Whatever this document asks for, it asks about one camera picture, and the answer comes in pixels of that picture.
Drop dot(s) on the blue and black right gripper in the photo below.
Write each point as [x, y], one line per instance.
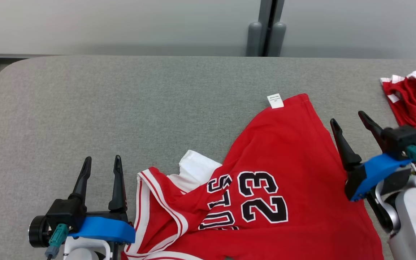
[370, 173]

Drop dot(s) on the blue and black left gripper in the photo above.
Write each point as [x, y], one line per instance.
[103, 229]

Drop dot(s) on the red jersey with white sleeves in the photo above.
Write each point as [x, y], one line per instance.
[284, 151]

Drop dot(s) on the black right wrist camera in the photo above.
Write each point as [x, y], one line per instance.
[401, 139]

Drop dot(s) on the grey cylindrical post foot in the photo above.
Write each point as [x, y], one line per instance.
[277, 39]
[254, 39]

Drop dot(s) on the grey partition frame post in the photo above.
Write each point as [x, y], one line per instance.
[265, 14]

